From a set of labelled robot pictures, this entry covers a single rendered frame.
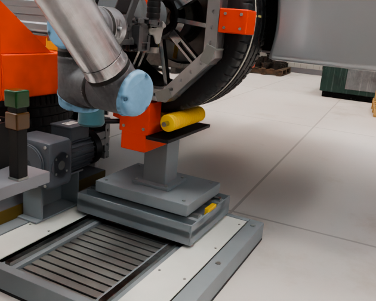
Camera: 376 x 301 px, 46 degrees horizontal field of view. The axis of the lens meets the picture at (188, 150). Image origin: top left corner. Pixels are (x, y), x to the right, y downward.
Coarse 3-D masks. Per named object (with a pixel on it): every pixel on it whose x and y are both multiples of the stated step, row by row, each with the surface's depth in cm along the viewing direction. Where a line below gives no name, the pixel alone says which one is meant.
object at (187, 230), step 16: (80, 192) 174; (96, 192) 176; (80, 208) 175; (96, 208) 171; (112, 208) 167; (128, 208) 164; (144, 208) 167; (208, 208) 166; (224, 208) 181; (128, 224) 165; (144, 224) 162; (160, 224) 159; (176, 224) 156; (192, 224) 159; (208, 224) 167; (176, 240) 157; (192, 240) 156
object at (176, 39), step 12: (96, 0) 159; (168, 0) 153; (180, 0) 147; (192, 0) 145; (180, 12) 149; (168, 24) 155; (180, 24) 151; (192, 24) 147; (204, 24) 145; (168, 36) 152; (180, 36) 150; (180, 48) 150; (192, 48) 150; (132, 60) 172; (144, 60) 159; (192, 60) 150; (156, 72) 178; (168, 72) 156; (156, 84) 161
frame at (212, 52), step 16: (208, 0) 132; (224, 0) 134; (208, 16) 133; (208, 32) 134; (208, 48) 134; (192, 64) 138; (208, 64) 136; (176, 80) 142; (192, 80) 141; (160, 96) 145; (176, 96) 146
